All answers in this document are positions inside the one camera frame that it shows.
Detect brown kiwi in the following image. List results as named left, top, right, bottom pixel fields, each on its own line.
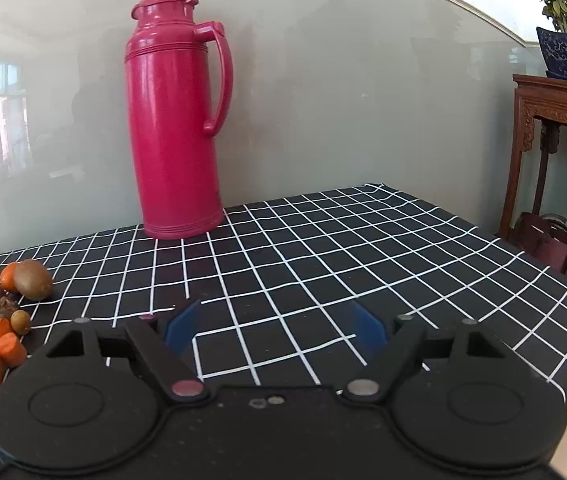
left=16, top=259, right=54, bottom=302

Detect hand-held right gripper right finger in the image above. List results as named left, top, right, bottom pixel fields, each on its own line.
left=341, top=301, right=507, bottom=405

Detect knobbly brown dried fruit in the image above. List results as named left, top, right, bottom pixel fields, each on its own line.
left=0, top=287, right=22, bottom=320

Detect dark red bag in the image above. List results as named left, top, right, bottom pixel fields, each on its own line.
left=513, top=211, right=567, bottom=272

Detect black white checked tablecloth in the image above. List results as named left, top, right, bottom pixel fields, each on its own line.
left=0, top=183, right=567, bottom=480

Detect pink thermos flask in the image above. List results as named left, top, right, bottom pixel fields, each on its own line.
left=124, top=0, right=234, bottom=241

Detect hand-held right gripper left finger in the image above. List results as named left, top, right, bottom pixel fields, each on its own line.
left=46, top=299, right=212, bottom=406

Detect carved wooden plant stand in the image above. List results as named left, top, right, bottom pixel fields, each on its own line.
left=496, top=74, right=567, bottom=281

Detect small round brown fruit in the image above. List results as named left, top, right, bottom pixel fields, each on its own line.
left=10, top=310, right=32, bottom=336

